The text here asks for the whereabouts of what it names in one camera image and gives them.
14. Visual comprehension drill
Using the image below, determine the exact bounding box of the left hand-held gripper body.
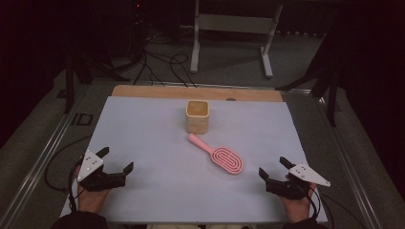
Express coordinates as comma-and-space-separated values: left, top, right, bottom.
76, 149, 126, 193

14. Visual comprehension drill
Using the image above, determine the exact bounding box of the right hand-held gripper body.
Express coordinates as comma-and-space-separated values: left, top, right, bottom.
266, 162, 331, 200

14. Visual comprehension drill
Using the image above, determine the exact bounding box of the beige square cup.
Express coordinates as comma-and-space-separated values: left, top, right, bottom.
185, 99, 210, 135

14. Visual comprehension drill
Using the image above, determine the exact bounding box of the person's left hand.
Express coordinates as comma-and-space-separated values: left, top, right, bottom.
75, 165, 112, 214

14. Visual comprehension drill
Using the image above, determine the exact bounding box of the person's right hand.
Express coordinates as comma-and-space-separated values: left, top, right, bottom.
279, 181, 317, 223

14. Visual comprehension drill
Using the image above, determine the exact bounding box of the white table mat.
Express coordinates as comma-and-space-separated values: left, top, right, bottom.
59, 95, 329, 223

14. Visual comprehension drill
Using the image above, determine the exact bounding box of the black metal stand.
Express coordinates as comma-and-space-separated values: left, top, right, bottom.
275, 31, 340, 128
62, 47, 132, 115

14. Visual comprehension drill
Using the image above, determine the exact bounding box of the white metal stand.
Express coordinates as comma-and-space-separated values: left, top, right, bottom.
189, 0, 284, 79

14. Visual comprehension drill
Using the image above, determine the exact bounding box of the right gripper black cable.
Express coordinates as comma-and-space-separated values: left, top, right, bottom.
295, 180, 335, 229

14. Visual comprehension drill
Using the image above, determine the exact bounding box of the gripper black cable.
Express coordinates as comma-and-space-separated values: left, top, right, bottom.
67, 157, 86, 213
295, 180, 335, 229

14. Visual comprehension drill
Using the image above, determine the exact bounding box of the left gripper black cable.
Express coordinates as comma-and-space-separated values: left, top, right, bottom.
67, 157, 86, 213

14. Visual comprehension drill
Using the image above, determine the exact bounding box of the aluminium frame rail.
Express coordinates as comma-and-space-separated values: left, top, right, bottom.
313, 94, 383, 229
0, 84, 94, 229

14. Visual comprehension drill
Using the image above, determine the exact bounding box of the black looped floor cable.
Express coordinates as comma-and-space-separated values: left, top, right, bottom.
133, 31, 199, 89

